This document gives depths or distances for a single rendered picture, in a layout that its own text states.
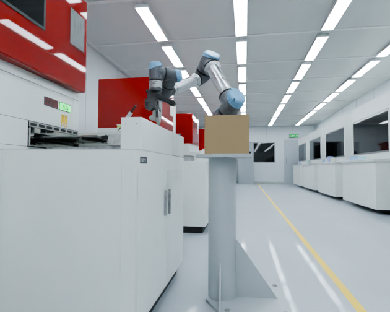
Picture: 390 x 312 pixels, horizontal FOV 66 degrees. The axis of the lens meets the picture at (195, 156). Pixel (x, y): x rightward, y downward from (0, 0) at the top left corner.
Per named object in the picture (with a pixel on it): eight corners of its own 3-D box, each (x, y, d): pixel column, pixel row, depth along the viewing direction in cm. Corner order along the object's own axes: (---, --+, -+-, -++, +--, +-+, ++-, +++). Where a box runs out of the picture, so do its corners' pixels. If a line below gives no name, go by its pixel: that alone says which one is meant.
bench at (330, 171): (335, 200, 689) (333, 114, 697) (316, 194, 866) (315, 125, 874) (385, 202, 671) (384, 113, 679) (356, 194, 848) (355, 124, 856)
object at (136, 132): (120, 149, 129) (121, 117, 129) (156, 155, 183) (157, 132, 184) (140, 149, 127) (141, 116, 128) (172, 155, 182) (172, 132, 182)
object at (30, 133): (27, 145, 148) (27, 127, 149) (76, 150, 192) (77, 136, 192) (30, 145, 148) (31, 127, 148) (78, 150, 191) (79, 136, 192)
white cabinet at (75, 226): (-6, 340, 128) (0, 150, 131) (101, 267, 223) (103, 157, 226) (137, 356, 118) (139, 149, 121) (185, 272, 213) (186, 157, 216)
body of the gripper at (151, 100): (148, 111, 173) (148, 91, 174) (163, 111, 172) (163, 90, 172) (144, 109, 166) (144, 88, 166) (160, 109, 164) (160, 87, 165)
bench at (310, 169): (313, 192, 905) (312, 127, 913) (301, 189, 1083) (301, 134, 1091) (351, 193, 888) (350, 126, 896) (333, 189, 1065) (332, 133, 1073)
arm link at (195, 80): (197, 77, 219) (151, 95, 185) (202, 65, 212) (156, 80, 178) (208, 86, 217) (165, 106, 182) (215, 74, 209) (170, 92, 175)
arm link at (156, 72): (165, 61, 168) (151, 59, 164) (165, 80, 168) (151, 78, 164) (160, 65, 175) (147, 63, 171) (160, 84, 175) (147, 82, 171)
